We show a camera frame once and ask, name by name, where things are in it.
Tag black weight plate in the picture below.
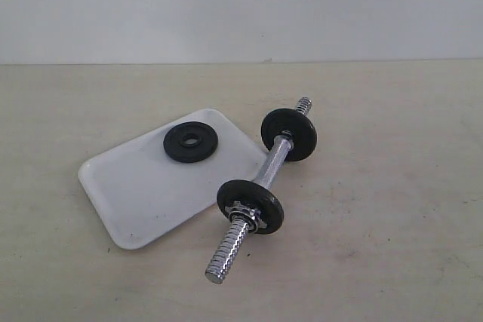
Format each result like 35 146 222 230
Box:
260 108 317 161
217 179 285 235
163 121 218 163

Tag chrome star collar nut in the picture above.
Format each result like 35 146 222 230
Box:
225 201 262 232

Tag chrome threaded dumbbell bar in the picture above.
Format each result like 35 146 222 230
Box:
205 97 312 284

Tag white rectangular plastic tray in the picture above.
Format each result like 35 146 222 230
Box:
78 109 266 250

